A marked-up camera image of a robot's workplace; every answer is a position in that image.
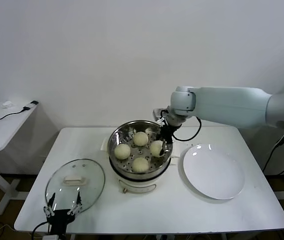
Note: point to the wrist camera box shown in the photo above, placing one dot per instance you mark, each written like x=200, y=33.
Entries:
x=51, y=237
x=158, y=113

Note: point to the white round plate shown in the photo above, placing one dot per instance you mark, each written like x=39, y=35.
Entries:
x=206, y=170

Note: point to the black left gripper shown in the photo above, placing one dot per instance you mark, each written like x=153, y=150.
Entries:
x=59, y=220

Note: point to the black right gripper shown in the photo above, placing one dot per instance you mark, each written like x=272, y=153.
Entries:
x=167, y=132

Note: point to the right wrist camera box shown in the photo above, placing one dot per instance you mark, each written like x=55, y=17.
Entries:
x=158, y=113

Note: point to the stainless steel steamer basket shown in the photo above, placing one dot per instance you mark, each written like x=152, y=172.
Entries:
x=116, y=135

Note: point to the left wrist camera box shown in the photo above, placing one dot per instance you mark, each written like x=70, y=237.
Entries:
x=51, y=237

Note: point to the white steamed baozi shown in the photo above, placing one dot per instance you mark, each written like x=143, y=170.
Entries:
x=122, y=151
x=140, y=165
x=156, y=148
x=141, y=138

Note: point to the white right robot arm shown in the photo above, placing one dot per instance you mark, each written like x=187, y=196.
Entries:
x=231, y=105

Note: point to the white side table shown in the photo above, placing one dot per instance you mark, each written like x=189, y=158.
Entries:
x=7, y=130

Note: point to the small white crumpled object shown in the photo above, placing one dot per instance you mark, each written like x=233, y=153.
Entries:
x=7, y=105

